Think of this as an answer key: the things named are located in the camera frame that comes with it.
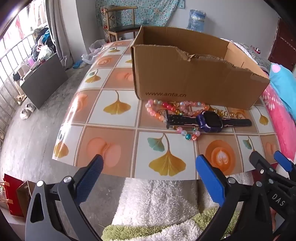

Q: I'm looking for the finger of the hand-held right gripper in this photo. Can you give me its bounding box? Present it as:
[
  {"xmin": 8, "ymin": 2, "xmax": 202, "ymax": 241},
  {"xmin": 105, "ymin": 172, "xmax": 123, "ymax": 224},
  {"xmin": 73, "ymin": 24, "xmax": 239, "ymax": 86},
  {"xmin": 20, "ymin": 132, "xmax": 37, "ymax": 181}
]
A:
[
  {"xmin": 273, "ymin": 151, "xmax": 296, "ymax": 180},
  {"xmin": 249, "ymin": 152, "xmax": 278, "ymax": 183}
]

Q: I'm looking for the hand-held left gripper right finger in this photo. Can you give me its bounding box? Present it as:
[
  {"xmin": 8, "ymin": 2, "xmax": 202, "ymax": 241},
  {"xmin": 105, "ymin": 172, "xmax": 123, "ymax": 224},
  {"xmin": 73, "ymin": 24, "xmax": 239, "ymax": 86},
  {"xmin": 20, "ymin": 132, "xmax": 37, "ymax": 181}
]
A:
[{"xmin": 195, "ymin": 154, "xmax": 272, "ymax": 241}]

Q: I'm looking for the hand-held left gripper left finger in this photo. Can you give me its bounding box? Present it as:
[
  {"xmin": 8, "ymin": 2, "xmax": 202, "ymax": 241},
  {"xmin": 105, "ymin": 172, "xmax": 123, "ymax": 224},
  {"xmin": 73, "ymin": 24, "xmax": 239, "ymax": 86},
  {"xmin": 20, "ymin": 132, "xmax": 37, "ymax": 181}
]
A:
[{"xmin": 25, "ymin": 154, "xmax": 104, "ymax": 241}]

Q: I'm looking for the purple smartwatch with black strap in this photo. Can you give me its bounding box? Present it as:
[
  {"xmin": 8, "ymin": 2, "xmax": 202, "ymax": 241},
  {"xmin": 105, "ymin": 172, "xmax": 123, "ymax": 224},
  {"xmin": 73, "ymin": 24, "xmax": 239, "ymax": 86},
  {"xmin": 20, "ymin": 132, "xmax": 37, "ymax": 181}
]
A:
[{"xmin": 166, "ymin": 111, "xmax": 252, "ymax": 133}]

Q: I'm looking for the gold bead string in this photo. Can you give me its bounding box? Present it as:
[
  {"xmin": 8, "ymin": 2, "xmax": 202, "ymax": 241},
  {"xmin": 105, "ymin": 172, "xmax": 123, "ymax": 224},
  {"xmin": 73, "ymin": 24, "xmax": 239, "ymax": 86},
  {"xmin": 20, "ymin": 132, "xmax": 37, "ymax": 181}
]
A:
[{"xmin": 211, "ymin": 107, "xmax": 228, "ymax": 117}]

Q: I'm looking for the pastel bead bracelet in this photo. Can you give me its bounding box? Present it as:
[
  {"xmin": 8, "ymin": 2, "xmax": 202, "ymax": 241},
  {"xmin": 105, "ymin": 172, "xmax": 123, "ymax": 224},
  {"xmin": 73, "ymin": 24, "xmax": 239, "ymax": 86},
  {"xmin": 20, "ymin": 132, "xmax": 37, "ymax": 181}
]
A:
[{"xmin": 172, "ymin": 100, "xmax": 210, "ymax": 142}]

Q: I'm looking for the torn cardboard box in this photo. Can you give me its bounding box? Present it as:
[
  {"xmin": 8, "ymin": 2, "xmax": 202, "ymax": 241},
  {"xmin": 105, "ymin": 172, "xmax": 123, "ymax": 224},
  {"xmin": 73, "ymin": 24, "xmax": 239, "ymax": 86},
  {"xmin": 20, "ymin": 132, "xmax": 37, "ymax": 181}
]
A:
[{"xmin": 131, "ymin": 25, "xmax": 270, "ymax": 110}]

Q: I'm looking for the pink floral blanket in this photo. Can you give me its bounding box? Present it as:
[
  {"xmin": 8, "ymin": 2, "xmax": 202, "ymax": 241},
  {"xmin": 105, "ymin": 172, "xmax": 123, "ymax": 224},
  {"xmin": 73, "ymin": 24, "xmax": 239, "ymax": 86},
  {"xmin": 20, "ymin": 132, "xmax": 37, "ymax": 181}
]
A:
[{"xmin": 261, "ymin": 83, "xmax": 296, "ymax": 163}]

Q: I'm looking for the white fluffy rug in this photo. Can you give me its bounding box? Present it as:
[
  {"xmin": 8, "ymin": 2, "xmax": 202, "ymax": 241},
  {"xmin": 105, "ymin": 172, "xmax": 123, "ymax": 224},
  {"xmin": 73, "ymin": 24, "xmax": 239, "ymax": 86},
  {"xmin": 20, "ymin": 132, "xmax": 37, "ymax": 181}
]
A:
[{"xmin": 111, "ymin": 171, "xmax": 255, "ymax": 232}]

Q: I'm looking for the green fluffy towel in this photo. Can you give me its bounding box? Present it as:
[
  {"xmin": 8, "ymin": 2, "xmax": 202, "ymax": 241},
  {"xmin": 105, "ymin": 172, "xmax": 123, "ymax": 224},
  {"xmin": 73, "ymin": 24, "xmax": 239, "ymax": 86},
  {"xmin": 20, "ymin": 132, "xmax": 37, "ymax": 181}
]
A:
[{"xmin": 102, "ymin": 206, "xmax": 241, "ymax": 241}]

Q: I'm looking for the brown paper bag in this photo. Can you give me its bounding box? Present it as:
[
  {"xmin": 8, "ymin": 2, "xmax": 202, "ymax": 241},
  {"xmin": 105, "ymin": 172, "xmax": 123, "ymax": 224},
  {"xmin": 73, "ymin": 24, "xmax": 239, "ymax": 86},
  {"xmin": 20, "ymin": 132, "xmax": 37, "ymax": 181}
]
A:
[{"xmin": 16, "ymin": 181, "xmax": 36, "ymax": 218}]

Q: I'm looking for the light blue pillow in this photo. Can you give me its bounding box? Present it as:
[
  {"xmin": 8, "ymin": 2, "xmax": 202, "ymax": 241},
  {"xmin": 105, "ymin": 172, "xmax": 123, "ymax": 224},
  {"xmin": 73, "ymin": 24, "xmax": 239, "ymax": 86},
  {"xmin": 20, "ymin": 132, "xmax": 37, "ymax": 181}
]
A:
[{"xmin": 268, "ymin": 62, "xmax": 296, "ymax": 116}]

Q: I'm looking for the red gift bag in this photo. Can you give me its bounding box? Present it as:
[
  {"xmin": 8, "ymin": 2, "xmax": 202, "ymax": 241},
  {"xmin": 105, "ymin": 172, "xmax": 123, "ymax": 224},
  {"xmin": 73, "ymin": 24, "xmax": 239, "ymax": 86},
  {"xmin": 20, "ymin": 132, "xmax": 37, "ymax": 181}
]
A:
[{"xmin": 0, "ymin": 174, "xmax": 25, "ymax": 217}]

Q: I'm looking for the grey fuzzy blanket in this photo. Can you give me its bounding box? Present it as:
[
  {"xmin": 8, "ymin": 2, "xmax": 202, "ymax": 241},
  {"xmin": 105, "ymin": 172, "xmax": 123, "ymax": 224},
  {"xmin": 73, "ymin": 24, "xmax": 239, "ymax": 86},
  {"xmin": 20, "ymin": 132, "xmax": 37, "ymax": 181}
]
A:
[{"xmin": 220, "ymin": 38, "xmax": 275, "ymax": 72}]

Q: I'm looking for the dark grey cabinet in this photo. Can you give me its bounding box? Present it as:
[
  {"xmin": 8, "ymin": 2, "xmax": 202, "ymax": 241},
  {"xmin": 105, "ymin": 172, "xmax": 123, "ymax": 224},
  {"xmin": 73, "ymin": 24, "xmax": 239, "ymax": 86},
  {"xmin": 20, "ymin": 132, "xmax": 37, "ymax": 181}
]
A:
[{"xmin": 20, "ymin": 53, "xmax": 68, "ymax": 109}]

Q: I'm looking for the dark red door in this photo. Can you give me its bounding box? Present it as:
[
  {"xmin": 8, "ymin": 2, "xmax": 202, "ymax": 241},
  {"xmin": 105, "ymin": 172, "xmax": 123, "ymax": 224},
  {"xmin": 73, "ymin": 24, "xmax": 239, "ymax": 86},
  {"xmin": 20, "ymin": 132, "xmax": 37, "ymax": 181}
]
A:
[{"xmin": 268, "ymin": 19, "xmax": 296, "ymax": 72}]

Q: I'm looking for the white plastic bag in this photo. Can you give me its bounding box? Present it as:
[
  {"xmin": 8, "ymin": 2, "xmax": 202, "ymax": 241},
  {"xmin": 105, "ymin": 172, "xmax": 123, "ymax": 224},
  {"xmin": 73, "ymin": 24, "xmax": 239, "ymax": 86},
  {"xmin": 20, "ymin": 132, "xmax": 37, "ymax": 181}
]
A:
[{"xmin": 82, "ymin": 39, "xmax": 105, "ymax": 65}]

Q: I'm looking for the pile of clothes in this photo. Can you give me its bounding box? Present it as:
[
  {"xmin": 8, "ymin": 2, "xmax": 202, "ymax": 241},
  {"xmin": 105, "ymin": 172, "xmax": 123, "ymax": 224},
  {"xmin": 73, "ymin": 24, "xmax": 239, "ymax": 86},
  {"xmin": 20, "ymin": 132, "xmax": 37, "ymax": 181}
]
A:
[{"xmin": 30, "ymin": 28, "xmax": 57, "ymax": 63}]

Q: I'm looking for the metal window railing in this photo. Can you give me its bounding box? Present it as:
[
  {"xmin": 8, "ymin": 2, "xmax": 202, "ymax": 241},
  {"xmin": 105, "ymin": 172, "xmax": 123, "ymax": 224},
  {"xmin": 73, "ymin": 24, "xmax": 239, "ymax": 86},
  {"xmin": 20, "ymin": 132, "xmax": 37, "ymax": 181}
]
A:
[{"xmin": 0, "ymin": 30, "xmax": 37, "ymax": 139}]

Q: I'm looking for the grey curtain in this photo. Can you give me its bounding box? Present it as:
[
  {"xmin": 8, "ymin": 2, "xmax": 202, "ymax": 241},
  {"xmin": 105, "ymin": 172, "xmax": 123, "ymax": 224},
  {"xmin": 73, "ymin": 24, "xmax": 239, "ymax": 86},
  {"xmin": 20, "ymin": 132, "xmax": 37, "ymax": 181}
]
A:
[{"xmin": 47, "ymin": 0, "xmax": 70, "ymax": 70}]

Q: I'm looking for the blue water bottle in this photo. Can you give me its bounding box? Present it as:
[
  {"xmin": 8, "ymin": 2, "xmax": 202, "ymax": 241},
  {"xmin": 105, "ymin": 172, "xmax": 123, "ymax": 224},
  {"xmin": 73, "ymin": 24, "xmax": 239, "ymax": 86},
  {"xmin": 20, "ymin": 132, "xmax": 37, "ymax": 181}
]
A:
[{"xmin": 187, "ymin": 9, "xmax": 207, "ymax": 32}]

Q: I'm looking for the wooden chair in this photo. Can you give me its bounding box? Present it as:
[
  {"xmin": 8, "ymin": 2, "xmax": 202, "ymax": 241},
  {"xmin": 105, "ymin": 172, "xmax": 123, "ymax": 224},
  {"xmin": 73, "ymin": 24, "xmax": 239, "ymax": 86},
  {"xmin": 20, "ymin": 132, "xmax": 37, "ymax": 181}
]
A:
[{"xmin": 102, "ymin": 6, "xmax": 138, "ymax": 43}]

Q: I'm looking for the blue floral cloth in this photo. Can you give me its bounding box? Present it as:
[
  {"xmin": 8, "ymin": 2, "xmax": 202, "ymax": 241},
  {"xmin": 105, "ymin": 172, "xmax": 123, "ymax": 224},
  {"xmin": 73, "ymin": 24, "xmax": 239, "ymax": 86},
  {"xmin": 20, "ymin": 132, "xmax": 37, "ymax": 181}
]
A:
[{"xmin": 96, "ymin": 0, "xmax": 185, "ymax": 27}]

